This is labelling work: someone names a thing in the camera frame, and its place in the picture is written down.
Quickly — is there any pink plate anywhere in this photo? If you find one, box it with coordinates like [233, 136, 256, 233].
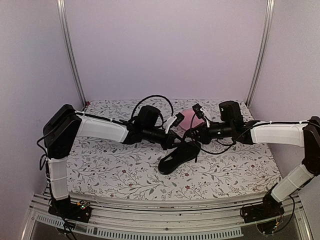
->
[178, 109, 204, 130]

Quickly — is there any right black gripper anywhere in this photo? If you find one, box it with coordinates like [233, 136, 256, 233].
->
[186, 120, 234, 145]

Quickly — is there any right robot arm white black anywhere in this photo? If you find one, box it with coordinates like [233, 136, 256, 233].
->
[189, 100, 320, 218]

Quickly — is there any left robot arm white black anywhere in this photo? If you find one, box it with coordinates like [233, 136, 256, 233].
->
[39, 104, 185, 217]

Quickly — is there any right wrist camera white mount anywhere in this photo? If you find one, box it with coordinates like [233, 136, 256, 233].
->
[192, 103, 211, 128]

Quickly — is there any right aluminium frame post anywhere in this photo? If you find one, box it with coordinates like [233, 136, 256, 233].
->
[245, 0, 275, 108]

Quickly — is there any black shoe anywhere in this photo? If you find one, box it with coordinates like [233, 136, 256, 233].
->
[158, 141, 201, 175]

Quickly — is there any left aluminium frame post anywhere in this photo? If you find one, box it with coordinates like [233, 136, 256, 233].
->
[56, 0, 87, 108]

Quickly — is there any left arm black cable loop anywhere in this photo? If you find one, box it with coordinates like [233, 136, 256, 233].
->
[131, 94, 175, 121]

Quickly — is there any floral patterned table mat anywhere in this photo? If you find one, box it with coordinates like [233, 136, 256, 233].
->
[49, 98, 287, 201]

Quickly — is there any aluminium frame post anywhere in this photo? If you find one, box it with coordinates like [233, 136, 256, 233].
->
[56, 0, 87, 108]
[245, 0, 275, 108]

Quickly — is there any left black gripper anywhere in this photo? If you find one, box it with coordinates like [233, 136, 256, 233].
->
[143, 126, 187, 151]

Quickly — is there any black shoelace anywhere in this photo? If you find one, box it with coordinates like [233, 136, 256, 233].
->
[174, 133, 201, 165]

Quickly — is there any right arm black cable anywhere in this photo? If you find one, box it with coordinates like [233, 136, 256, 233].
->
[199, 139, 248, 155]

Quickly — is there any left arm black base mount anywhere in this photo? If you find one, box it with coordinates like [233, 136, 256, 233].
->
[48, 199, 92, 223]

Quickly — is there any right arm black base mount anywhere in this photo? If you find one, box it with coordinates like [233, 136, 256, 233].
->
[239, 201, 285, 223]

